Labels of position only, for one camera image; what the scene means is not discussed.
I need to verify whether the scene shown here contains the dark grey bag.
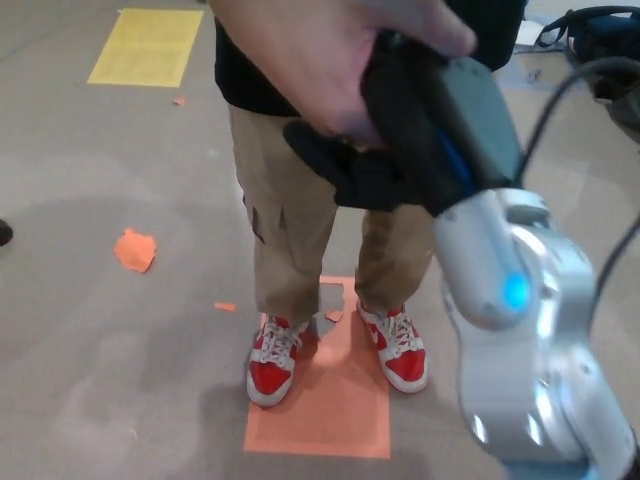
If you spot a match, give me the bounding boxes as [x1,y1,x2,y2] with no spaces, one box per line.
[592,74,640,132]

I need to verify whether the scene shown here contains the dark blue backpack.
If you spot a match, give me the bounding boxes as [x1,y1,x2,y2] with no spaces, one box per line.
[533,4,640,71]

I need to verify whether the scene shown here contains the person's red white sneaker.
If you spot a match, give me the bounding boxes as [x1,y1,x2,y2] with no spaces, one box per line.
[245,313,310,408]
[354,298,429,395]

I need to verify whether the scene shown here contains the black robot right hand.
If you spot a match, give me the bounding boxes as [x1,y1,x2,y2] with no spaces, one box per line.
[281,29,527,218]

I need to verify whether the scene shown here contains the person's right red white sneaker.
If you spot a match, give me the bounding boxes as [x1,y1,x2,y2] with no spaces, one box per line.
[245,313,310,408]

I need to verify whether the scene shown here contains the black t-shirt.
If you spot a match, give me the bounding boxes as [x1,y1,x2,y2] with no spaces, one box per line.
[213,0,526,119]

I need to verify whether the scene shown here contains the white paper sheet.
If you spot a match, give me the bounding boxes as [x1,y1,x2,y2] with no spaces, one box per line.
[514,19,544,47]

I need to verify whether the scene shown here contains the person's left red white sneaker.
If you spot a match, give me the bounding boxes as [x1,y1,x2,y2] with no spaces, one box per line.
[354,298,429,395]

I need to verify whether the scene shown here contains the orange rectangular floor sheet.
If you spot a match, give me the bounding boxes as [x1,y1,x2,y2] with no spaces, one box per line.
[242,275,392,460]

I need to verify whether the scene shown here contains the person's right hand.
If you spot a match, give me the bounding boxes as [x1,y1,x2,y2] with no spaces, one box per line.
[207,0,477,148]

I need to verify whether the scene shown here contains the khaki cargo trousers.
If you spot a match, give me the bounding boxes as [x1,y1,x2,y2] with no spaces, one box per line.
[228,102,441,326]

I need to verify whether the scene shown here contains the yellow rectangular floor sheet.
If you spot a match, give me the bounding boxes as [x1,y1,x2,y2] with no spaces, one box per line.
[86,7,205,89]

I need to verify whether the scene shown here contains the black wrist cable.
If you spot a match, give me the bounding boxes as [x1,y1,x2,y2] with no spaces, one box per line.
[516,55,640,326]

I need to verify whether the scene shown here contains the large crumpled orange paper scrap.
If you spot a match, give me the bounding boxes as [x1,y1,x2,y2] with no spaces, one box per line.
[113,228,158,275]

